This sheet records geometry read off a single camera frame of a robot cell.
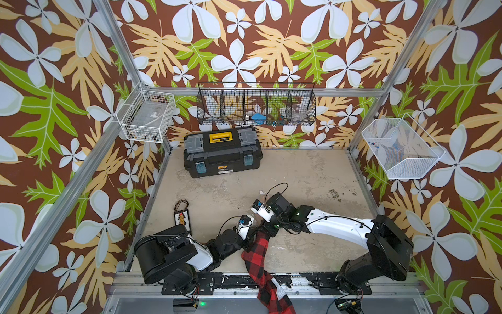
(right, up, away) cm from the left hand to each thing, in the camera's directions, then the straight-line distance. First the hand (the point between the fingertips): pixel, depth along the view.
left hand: (258, 226), depth 83 cm
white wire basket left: (-50, +49, +2) cm, 70 cm away
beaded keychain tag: (-36, +3, +7) cm, 37 cm away
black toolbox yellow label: (-18, +34, +13) cm, 40 cm away
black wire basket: (-2, +58, +13) cm, 60 cm away
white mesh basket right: (+62, +33, -2) cm, 70 cm away
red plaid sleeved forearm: (+3, -20, -13) cm, 24 cm away
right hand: (0, +1, 0) cm, 1 cm away
